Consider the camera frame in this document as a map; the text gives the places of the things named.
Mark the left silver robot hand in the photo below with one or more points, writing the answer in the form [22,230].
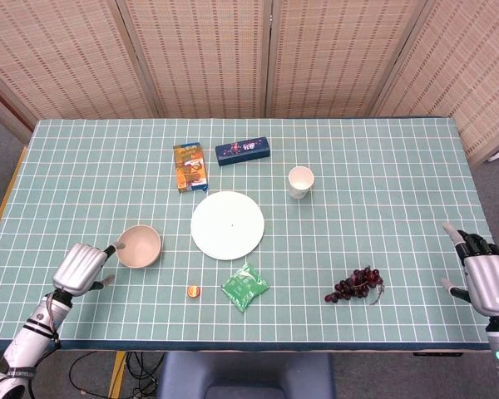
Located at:
[77,270]

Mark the beige bowl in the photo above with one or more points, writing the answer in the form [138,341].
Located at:
[141,247]

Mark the orange snack box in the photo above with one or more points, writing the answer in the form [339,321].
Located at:
[190,166]

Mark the bamboo folding screen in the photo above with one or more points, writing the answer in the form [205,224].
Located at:
[208,54]

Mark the red orange bottle cap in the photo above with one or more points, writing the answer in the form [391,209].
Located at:
[194,291]

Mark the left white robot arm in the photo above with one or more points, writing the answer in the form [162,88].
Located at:
[25,341]

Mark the dark purple grape bunch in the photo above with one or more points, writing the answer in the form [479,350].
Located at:
[353,287]

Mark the white paper cup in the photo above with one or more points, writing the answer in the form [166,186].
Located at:
[300,180]

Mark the green tea packet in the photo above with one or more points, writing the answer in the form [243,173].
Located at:
[244,291]

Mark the green grid tablecloth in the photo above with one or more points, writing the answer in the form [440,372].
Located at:
[357,208]

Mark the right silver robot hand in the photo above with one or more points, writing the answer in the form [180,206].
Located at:
[492,284]

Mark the dark blue long box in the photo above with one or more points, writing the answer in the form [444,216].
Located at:
[243,151]

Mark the white round plate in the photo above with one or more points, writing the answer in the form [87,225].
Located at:
[228,226]

